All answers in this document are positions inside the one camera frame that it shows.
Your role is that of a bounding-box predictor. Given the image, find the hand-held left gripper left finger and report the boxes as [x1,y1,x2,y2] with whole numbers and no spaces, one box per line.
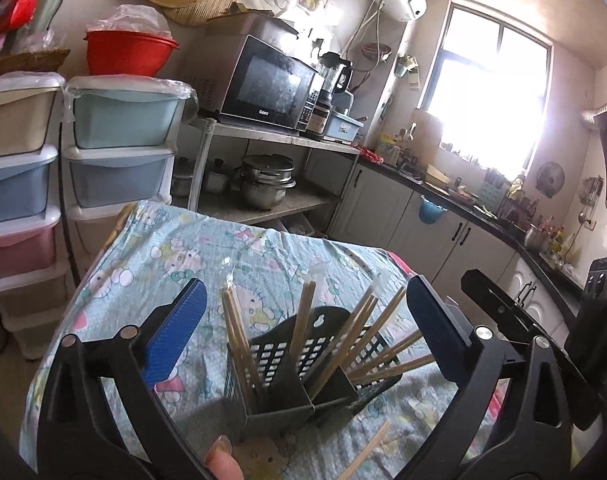
[36,277,219,480]

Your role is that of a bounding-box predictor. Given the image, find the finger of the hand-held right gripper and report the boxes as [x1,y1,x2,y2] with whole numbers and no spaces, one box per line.
[460,268,590,396]

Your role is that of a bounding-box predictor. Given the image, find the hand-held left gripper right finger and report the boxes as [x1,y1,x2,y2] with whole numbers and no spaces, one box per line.
[405,274,575,480]

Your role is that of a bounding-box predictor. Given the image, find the group of wooden chopsticks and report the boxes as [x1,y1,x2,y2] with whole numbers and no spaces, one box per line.
[220,280,437,417]

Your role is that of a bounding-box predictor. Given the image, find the dark green plastic utensil holder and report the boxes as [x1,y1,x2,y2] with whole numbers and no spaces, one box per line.
[223,305,404,444]

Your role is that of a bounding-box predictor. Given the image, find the pale bamboo chopstick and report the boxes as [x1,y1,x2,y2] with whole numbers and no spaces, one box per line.
[339,420,392,480]

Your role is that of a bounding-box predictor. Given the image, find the person's left hand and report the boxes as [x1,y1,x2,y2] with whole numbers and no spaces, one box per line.
[204,435,245,480]

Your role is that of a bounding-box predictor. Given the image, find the white kitchen base cabinets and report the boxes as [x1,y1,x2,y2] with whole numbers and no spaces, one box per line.
[327,159,587,343]

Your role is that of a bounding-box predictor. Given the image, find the steel pot on counter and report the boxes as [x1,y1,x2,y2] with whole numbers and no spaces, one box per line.
[525,223,550,254]

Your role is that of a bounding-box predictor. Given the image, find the group of condiment bottles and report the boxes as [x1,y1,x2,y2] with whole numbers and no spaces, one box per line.
[537,214,580,262]

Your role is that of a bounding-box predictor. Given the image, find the blue hanging bin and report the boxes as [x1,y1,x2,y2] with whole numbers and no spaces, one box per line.
[416,194,447,225]

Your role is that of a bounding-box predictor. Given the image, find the cartoon cat printed tablecloth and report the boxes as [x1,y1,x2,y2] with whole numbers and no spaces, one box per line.
[20,200,504,480]

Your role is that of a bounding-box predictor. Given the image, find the small lidded steel pot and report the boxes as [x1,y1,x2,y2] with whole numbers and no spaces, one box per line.
[202,158,230,194]

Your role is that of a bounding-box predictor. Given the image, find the grey-blue plastic drawer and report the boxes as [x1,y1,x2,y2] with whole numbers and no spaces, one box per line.
[64,151,177,209]

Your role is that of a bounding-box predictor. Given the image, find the stacked steel pots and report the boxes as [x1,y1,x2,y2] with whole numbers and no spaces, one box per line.
[240,154,297,212]

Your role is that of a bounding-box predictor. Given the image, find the pink plastic drawer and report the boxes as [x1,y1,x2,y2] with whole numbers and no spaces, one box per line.
[0,214,62,279]

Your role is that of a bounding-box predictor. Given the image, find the short plastic drawer tower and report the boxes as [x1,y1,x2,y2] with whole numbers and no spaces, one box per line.
[63,76,194,271]

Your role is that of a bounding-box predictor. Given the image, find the kitchen window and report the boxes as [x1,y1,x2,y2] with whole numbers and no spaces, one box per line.
[417,1,555,182]

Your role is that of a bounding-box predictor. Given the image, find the tall plastic drawer tower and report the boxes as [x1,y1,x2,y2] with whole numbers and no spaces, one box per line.
[0,72,74,361]

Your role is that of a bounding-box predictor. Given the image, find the blue plastic drawer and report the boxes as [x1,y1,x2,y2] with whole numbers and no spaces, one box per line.
[0,151,57,227]

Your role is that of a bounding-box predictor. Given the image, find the light teal plastic drawer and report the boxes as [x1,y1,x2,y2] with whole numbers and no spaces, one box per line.
[70,86,185,150]

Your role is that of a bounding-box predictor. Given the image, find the light blue plastic tub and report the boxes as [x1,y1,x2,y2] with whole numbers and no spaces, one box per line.
[327,109,367,144]

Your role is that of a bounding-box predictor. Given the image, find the metal kitchen shelf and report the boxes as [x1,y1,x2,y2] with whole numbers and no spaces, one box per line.
[184,115,363,242]

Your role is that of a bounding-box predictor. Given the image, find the black blender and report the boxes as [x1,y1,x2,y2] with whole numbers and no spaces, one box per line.
[306,51,355,142]

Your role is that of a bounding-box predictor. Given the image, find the black microwave oven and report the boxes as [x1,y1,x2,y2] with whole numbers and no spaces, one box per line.
[217,34,320,137]

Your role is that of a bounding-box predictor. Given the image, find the beige plastic drawer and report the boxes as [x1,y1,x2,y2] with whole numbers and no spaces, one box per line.
[0,85,60,159]

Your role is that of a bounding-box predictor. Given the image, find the red plastic basin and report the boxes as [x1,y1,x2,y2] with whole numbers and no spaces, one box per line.
[82,29,180,79]

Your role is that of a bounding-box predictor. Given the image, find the silver oven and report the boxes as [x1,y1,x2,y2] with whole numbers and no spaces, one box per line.
[180,9,300,112]

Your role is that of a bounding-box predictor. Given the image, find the woven basket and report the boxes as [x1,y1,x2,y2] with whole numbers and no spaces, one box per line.
[0,48,72,77]

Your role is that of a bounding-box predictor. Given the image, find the small wall fan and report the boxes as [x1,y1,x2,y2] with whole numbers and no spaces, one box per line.
[535,159,567,199]

